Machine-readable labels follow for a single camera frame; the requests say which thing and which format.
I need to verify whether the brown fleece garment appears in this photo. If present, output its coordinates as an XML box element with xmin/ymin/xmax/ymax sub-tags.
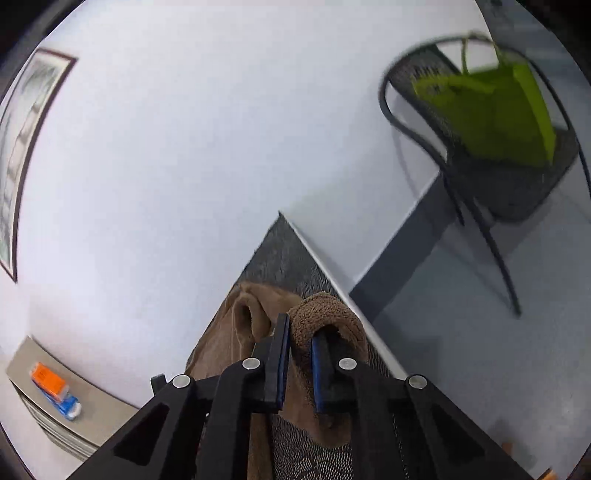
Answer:
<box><xmin>184</xmin><ymin>281</ymin><xmax>371</xmax><ymax>480</ymax></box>

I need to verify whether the beige cabinet door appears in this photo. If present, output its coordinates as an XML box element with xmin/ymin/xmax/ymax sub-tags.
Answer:
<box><xmin>6</xmin><ymin>336</ymin><xmax>137</xmax><ymax>461</ymax></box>

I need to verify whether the orange box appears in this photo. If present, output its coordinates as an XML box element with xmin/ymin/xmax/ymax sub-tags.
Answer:
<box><xmin>30</xmin><ymin>362</ymin><xmax>68</xmax><ymax>402</ymax></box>

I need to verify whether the black patterned table cloth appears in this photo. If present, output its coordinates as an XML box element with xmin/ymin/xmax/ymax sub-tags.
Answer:
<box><xmin>185</xmin><ymin>217</ymin><xmax>391</xmax><ymax>479</ymax></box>

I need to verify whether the black mesh chair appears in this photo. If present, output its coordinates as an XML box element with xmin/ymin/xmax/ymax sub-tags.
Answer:
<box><xmin>379</xmin><ymin>37</ymin><xmax>586</xmax><ymax>314</ymax></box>

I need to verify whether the green paper bag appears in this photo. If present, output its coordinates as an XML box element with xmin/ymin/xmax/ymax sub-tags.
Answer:
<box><xmin>413</xmin><ymin>34</ymin><xmax>557</xmax><ymax>168</ymax></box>

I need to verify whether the framed landscape painting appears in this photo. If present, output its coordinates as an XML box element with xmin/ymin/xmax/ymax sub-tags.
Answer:
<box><xmin>1</xmin><ymin>48</ymin><xmax>77</xmax><ymax>281</ymax></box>

